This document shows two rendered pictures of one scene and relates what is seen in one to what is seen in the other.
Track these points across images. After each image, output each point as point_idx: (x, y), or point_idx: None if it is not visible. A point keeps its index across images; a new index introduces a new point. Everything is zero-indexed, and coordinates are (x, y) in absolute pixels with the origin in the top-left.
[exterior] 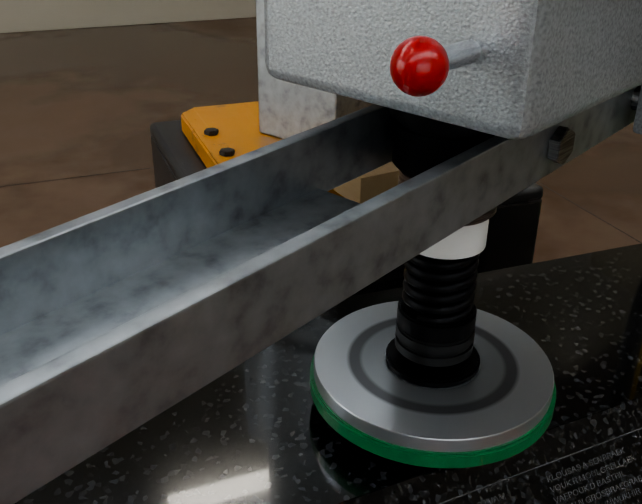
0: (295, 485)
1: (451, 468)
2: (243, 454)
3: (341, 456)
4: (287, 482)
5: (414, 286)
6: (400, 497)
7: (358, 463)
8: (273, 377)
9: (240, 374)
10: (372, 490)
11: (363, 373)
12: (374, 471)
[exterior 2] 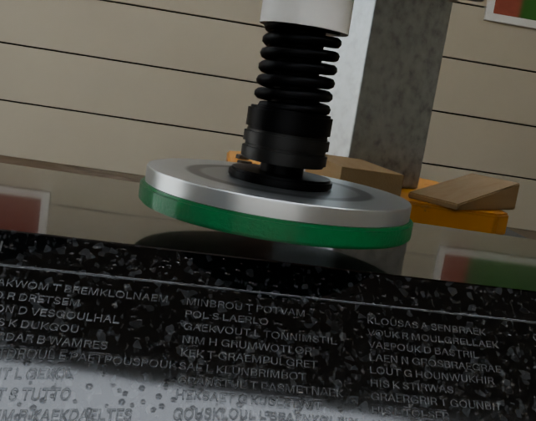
0: (70, 226)
1: (249, 263)
2: (45, 209)
3: (139, 230)
4: (64, 224)
5: (260, 66)
6: (174, 264)
7: (151, 235)
8: (131, 200)
9: (103, 194)
10: (144, 245)
11: (198, 169)
12: (161, 241)
